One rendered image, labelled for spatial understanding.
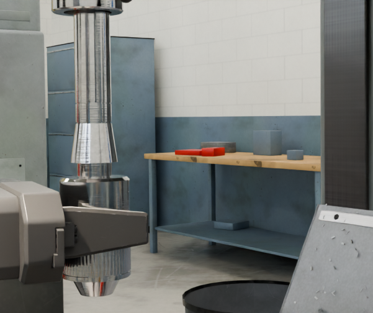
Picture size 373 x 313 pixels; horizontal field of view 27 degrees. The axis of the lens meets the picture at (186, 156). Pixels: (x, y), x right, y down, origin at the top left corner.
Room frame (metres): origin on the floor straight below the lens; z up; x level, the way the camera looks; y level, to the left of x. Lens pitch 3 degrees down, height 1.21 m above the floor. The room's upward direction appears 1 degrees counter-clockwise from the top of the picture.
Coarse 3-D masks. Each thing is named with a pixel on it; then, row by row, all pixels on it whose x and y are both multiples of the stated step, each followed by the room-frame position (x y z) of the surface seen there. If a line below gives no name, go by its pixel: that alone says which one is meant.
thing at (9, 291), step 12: (0, 180) 0.74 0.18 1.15; (12, 180) 0.74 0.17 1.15; (0, 288) 0.68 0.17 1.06; (12, 288) 0.69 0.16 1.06; (24, 288) 0.70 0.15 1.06; (36, 288) 0.71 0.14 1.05; (48, 288) 0.72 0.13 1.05; (60, 288) 0.73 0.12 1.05; (0, 300) 0.68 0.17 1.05; (12, 300) 0.69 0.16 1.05; (24, 300) 0.70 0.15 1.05; (36, 300) 0.71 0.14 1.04; (48, 300) 0.72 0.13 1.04; (60, 300) 0.73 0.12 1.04; (0, 312) 0.68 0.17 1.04; (12, 312) 0.69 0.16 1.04; (24, 312) 0.70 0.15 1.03; (36, 312) 0.71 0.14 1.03; (48, 312) 0.72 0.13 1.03; (60, 312) 0.73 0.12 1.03
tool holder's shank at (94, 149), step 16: (80, 16) 0.51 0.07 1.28; (96, 16) 0.51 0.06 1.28; (80, 32) 0.51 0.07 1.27; (96, 32) 0.51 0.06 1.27; (80, 48) 0.51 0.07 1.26; (96, 48) 0.51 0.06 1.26; (80, 64) 0.51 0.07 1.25; (96, 64) 0.51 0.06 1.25; (80, 80) 0.51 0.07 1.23; (96, 80) 0.51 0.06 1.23; (80, 96) 0.51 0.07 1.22; (96, 96) 0.51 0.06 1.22; (80, 112) 0.51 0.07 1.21; (96, 112) 0.51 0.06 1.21; (80, 128) 0.51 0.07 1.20; (96, 128) 0.51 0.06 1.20; (80, 144) 0.51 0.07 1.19; (96, 144) 0.51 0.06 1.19; (112, 144) 0.52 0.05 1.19; (80, 160) 0.51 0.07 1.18; (96, 160) 0.51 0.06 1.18; (112, 160) 0.51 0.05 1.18; (80, 176) 0.52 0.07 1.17; (96, 176) 0.51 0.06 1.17
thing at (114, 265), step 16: (128, 192) 0.52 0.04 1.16; (96, 208) 0.50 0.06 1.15; (112, 208) 0.50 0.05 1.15; (128, 208) 0.52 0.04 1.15; (96, 256) 0.50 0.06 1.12; (112, 256) 0.50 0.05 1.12; (128, 256) 0.52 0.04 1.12; (64, 272) 0.51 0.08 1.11; (80, 272) 0.50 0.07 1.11; (96, 272) 0.50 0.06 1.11; (112, 272) 0.50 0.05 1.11; (128, 272) 0.52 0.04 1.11
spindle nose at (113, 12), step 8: (56, 0) 0.51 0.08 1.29; (64, 0) 0.50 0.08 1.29; (72, 0) 0.50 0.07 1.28; (80, 0) 0.50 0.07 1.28; (88, 0) 0.50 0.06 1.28; (96, 0) 0.50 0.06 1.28; (104, 0) 0.50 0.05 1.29; (112, 0) 0.51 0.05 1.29; (56, 8) 0.51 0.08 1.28; (64, 8) 0.50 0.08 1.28; (72, 8) 0.50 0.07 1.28; (80, 8) 0.50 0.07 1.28; (88, 8) 0.50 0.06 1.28; (96, 8) 0.50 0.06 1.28; (104, 8) 0.50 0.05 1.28; (112, 8) 0.51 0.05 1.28; (120, 8) 0.51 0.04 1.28; (72, 16) 0.54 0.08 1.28
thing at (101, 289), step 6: (78, 282) 0.51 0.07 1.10; (102, 282) 0.51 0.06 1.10; (108, 282) 0.51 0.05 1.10; (114, 282) 0.51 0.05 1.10; (78, 288) 0.51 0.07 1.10; (84, 288) 0.51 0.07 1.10; (90, 288) 0.51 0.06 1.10; (96, 288) 0.51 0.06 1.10; (102, 288) 0.51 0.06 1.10; (108, 288) 0.51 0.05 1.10; (114, 288) 0.52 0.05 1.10; (84, 294) 0.51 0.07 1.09; (90, 294) 0.51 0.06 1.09; (96, 294) 0.51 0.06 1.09; (102, 294) 0.51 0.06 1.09; (108, 294) 0.51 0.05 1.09
